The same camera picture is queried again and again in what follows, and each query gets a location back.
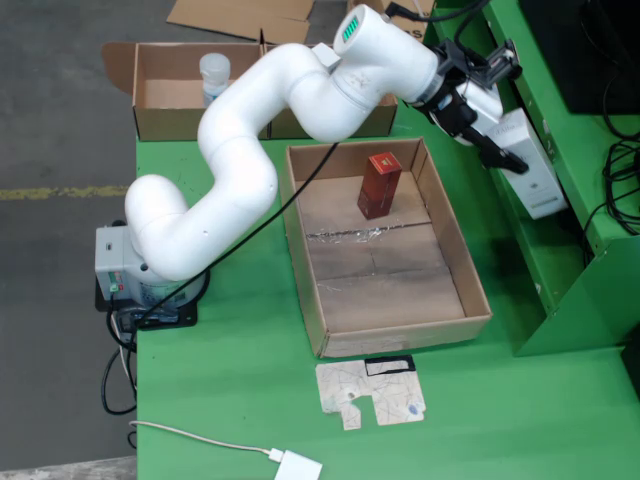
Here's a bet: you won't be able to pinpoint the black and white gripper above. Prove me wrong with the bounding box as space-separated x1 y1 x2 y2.
412 74 530 175

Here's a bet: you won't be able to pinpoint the white d'Alba carton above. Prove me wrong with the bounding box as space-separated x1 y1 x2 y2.
487 108 570 221

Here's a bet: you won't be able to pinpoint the grey robot base box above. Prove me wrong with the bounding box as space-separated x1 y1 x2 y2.
94 225 146 304

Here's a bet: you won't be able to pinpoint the cardboard carton BS print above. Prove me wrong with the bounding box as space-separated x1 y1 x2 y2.
404 22 436 46

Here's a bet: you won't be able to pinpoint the open cardboard tray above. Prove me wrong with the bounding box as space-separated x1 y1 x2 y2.
278 137 494 360

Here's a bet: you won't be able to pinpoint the flattened printed cardboard piece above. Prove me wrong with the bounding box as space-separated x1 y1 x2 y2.
314 354 429 432

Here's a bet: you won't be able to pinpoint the divided cardboard box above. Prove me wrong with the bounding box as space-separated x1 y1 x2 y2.
101 42 412 142

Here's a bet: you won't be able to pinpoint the green metal shelf unit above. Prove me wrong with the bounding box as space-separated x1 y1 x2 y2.
414 0 640 357

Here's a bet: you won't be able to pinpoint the red carton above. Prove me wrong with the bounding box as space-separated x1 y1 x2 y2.
356 153 404 221

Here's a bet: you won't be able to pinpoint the white black printed carton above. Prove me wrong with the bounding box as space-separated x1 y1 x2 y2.
312 43 344 69

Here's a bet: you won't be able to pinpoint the white bottle teal label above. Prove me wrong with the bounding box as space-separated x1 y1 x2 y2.
198 53 232 109

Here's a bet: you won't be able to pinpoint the white adapter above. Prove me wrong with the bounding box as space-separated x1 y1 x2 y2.
269 448 324 480

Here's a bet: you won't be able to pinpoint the black cable tangle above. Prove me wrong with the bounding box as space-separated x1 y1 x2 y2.
579 64 640 266

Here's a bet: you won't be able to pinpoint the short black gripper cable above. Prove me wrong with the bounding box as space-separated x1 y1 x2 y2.
383 0 494 51

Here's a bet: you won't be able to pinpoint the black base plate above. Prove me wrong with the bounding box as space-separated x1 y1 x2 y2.
94 277 199 332

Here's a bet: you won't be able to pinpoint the white adapter cable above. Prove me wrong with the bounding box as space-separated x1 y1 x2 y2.
128 419 281 459

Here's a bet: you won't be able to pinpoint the thin white cable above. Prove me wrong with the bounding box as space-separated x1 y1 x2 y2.
110 314 139 394

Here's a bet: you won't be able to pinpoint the black power cables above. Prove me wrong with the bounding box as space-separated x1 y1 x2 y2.
101 319 139 449

